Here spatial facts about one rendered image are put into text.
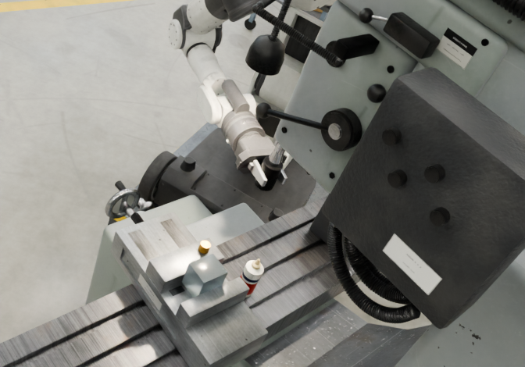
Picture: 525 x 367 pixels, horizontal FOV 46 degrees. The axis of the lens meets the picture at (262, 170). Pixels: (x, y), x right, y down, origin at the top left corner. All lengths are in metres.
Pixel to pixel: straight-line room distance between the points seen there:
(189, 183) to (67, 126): 1.17
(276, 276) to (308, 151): 0.42
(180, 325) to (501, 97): 0.71
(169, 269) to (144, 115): 2.15
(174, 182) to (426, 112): 1.55
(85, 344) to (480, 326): 0.71
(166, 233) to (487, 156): 0.86
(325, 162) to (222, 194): 1.05
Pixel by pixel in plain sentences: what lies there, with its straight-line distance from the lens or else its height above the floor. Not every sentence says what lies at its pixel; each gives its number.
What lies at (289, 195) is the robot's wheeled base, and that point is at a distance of 2.27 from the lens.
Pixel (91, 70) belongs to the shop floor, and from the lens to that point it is 3.56.
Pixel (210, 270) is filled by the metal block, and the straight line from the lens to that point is 1.21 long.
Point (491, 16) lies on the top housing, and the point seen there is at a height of 1.75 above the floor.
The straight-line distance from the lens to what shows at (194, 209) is 1.80.
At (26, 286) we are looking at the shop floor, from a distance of 2.48.
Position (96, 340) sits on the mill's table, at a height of 0.95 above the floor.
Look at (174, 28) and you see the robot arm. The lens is 1.67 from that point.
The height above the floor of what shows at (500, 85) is 1.68.
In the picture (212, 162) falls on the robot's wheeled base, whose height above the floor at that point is 0.57.
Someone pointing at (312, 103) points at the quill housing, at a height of 1.45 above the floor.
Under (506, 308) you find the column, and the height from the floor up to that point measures 1.50.
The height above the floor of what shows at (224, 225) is 0.87.
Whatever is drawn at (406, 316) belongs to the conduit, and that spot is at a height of 1.41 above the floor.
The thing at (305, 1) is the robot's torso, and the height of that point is 1.44.
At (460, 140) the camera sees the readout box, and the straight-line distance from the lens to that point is 0.63.
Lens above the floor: 2.00
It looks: 38 degrees down
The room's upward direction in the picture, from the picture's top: 24 degrees clockwise
